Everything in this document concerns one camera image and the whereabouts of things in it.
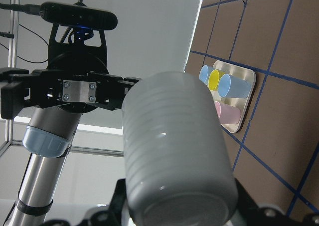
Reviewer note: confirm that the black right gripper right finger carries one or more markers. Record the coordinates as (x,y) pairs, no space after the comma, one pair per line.
(248,213)

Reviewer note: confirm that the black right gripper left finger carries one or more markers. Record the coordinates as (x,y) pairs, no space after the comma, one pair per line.
(114,214)

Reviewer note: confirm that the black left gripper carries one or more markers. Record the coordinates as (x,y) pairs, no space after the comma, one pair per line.
(76,79)

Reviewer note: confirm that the grey white cup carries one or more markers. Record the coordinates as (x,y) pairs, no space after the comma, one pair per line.
(178,172)

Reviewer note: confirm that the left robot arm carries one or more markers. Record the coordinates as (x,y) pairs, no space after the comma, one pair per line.
(48,138)

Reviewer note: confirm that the pink plastic cup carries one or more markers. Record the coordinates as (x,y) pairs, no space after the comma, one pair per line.
(227,114)

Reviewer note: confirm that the light blue cup right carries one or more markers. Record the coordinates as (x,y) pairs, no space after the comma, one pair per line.
(233,87)

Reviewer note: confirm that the light blue cup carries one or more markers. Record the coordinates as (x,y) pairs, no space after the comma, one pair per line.
(205,73)
(233,87)

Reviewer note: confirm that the light blue cup left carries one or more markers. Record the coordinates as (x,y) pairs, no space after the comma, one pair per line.
(205,73)

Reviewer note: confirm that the yellow plastic cup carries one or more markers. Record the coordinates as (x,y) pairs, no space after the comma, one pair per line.
(213,80)

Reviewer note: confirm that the cream plastic tray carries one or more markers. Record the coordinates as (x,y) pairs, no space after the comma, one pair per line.
(241,103)

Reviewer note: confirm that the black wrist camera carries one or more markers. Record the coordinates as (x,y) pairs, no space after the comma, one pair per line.
(78,16)

